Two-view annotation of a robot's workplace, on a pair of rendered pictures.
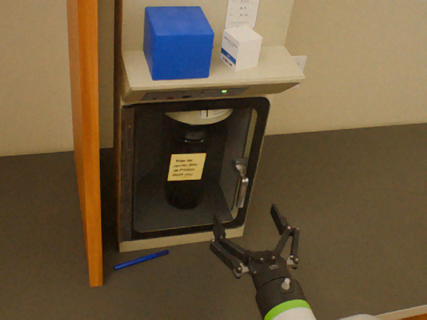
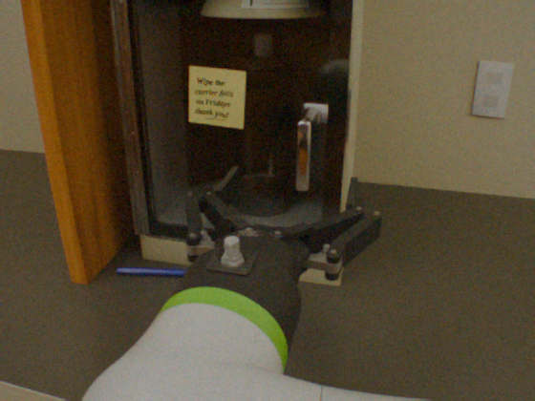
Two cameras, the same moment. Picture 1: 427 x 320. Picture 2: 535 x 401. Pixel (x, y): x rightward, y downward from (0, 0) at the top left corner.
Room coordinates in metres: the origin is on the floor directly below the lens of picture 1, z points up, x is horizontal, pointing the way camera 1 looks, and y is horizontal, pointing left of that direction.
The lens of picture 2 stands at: (0.44, -0.33, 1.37)
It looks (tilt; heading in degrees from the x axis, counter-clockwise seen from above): 25 degrees down; 36
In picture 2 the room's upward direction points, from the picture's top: straight up
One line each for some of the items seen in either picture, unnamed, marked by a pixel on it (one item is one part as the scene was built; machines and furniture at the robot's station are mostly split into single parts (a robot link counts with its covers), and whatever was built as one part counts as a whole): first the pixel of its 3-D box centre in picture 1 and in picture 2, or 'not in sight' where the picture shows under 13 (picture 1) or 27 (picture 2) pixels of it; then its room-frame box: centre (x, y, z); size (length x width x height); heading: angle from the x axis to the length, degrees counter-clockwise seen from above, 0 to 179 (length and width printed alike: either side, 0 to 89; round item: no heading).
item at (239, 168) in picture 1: (239, 187); (306, 149); (0.93, -0.03, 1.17); 0.05 x 0.03 x 0.10; 22
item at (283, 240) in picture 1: (279, 247); (320, 235); (0.79, -0.14, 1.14); 0.11 x 0.01 x 0.04; 161
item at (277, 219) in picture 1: (277, 219); (351, 201); (0.87, -0.13, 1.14); 0.07 x 0.01 x 0.03; 23
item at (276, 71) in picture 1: (211, 86); not in sight; (0.87, 0.06, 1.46); 0.32 x 0.11 x 0.10; 113
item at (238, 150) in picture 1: (191, 174); (229, 117); (0.91, 0.08, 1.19); 0.30 x 0.01 x 0.40; 112
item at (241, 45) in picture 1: (240, 48); not in sight; (0.89, 0.01, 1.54); 0.05 x 0.05 x 0.06; 40
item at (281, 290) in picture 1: (281, 300); (233, 310); (0.65, -0.15, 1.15); 0.09 x 0.06 x 0.12; 113
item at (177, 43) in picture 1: (177, 42); not in sight; (0.84, 0.12, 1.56); 0.10 x 0.10 x 0.09; 23
